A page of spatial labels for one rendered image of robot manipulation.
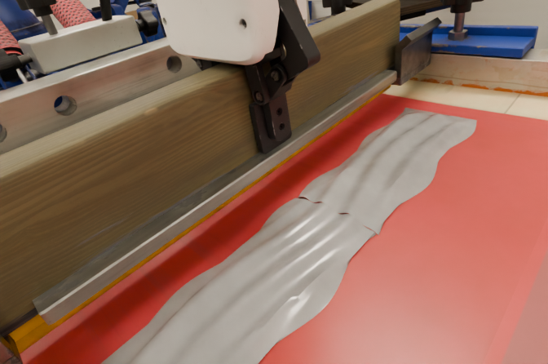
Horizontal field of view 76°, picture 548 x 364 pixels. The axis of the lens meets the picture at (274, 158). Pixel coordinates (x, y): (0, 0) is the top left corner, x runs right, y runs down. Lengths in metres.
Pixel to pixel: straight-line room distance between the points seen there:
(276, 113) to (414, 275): 0.13
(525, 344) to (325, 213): 0.12
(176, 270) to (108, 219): 0.06
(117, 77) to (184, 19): 0.22
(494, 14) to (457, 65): 1.83
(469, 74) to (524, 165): 0.16
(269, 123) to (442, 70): 0.26
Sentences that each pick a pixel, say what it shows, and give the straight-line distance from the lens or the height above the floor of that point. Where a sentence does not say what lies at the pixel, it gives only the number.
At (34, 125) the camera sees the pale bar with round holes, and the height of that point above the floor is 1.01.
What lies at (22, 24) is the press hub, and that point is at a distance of 0.98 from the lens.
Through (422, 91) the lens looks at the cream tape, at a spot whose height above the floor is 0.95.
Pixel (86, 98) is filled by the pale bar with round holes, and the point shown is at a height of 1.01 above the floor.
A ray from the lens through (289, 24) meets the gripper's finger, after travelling 0.21.
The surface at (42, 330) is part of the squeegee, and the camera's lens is 0.25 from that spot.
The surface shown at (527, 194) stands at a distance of 0.29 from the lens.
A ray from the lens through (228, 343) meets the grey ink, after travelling 0.20.
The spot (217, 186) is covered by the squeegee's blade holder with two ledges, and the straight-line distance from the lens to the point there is 0.24.
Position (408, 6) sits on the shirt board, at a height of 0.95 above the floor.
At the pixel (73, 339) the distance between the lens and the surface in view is 0.25.
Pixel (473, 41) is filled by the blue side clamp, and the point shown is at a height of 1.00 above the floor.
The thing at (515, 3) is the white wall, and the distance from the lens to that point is 2.24.
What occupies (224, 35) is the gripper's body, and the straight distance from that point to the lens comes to 0.21.
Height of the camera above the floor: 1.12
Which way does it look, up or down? 31 degrees down
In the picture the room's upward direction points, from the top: 11 degrees counter-clockwise
